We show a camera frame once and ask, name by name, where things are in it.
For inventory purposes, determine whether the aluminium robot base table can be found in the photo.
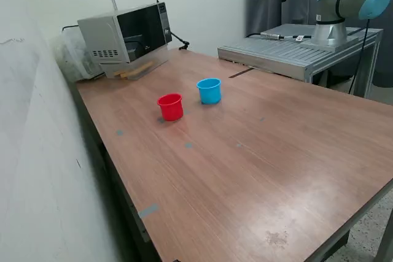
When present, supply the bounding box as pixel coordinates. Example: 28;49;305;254
217;23;384;99

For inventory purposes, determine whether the silver microwave oven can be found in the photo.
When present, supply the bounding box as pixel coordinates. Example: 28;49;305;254
77;1;173;64

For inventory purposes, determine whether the long tape strip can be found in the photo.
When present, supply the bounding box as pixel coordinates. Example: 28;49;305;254
138;203;160;219

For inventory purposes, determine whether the blue plastic cup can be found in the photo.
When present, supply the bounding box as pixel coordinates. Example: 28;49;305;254
196;78;222;105

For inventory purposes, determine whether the long wooden stick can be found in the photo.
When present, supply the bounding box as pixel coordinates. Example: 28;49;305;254
121;61;154;76

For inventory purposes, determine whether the red plastic cup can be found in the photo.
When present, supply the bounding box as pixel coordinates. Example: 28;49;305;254
157;93;184;121

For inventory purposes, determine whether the black hanging cable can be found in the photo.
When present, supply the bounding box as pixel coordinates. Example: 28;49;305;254
348;18;371;94

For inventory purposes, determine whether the translucent plastic storage bin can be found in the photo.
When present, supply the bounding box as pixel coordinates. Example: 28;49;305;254
50;27;106;83

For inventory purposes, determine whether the dark grey curtain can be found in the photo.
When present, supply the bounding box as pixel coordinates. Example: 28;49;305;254
244;0;393;88

